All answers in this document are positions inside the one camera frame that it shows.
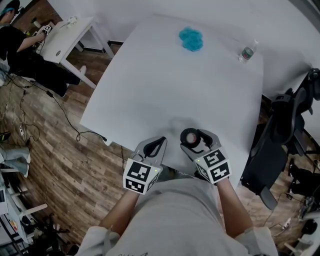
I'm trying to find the clear plastic water bottle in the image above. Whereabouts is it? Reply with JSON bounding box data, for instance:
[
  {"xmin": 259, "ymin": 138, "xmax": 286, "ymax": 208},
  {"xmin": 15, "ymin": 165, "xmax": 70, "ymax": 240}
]
[{"xmin": 237, "ymin": 39, "xmax": 260, "ymax": 64}]

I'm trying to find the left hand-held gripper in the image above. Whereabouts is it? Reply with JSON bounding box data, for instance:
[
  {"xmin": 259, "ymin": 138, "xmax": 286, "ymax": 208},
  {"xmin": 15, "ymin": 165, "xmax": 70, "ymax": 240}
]
[{"xmin": 122, "ymin": 136, "xmax": 168, "ymax": 195}]

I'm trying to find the black tape roll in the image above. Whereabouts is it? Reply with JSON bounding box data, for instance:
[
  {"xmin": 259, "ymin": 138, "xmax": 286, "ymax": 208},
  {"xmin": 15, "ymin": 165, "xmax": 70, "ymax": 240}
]
[{"xmin": 180, "ymin": 127, "xmax": 201, "ymax": 148}]

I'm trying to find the person's grey shirt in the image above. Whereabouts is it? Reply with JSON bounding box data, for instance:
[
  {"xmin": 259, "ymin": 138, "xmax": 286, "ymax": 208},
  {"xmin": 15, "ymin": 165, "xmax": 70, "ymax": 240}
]
[{"xmin": 74, "ymin": 177, "xmax": 278, "ymax": 256}]

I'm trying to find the black office chair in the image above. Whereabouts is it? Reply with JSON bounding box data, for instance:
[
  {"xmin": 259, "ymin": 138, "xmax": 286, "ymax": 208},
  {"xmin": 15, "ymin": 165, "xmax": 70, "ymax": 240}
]
[
  {"xmin": 241, "ymin": 87, "xmax": 307, "ymax": 211},
  {"xmin": 297, "ymin": 67, "xmax": 320, "ymax": 116}
]

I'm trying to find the blue mesh bath sponge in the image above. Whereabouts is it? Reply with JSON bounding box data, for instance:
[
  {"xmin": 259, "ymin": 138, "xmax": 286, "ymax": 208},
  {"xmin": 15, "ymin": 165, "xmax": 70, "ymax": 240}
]
[{"xmin": 178, "ymin": 26, "xmax": 204, "ymax": 53}]

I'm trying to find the person's right forearm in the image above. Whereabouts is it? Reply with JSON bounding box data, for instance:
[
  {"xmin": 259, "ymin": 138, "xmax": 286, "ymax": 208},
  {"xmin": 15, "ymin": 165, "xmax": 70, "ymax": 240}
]
[{"xmin": 216, "ymin": 179, "xmax": 255, "ymax": 238}]

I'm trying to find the black bag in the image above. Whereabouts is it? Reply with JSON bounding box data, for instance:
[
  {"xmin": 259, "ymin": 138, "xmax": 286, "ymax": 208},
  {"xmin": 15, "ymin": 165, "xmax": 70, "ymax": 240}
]
[{"xmin": 287, "ymin": 159, "xmax": 320, "ymax": 196}]

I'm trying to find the person's left forearm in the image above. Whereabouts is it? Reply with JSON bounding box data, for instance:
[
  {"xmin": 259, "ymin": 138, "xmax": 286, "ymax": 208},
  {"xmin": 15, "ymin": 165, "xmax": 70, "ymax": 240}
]
[{"xmin": 99, "ymin": 191, "xmax": 140, "ymax": 236}]

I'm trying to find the white desk frame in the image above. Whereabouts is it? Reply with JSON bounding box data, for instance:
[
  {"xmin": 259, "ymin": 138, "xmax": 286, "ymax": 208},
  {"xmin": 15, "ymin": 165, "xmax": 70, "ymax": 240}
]
[{"xmin": 0, "ymin": 184, "xmax": 48, "ymax": 246}]

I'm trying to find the small white table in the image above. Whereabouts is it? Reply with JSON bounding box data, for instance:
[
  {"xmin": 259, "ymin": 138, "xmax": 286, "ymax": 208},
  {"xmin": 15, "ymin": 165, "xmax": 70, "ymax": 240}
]
[{"xmin": 37, "ymin": 16, "xmax": 116, "ymax": 90}]

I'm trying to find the white flower bunch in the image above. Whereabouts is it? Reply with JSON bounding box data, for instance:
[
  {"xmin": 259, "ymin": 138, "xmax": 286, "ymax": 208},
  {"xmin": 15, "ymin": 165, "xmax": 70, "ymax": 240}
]
[{"xmin": 59, "ymin": 16, "xmax": 78, "ymax": 29}]

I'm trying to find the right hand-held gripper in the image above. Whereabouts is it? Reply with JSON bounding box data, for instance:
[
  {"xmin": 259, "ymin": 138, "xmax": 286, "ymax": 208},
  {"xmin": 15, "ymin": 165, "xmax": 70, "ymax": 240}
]
[{"xmin": 180, "ymin": 129, "xmax": 232, "ymax": 185}]

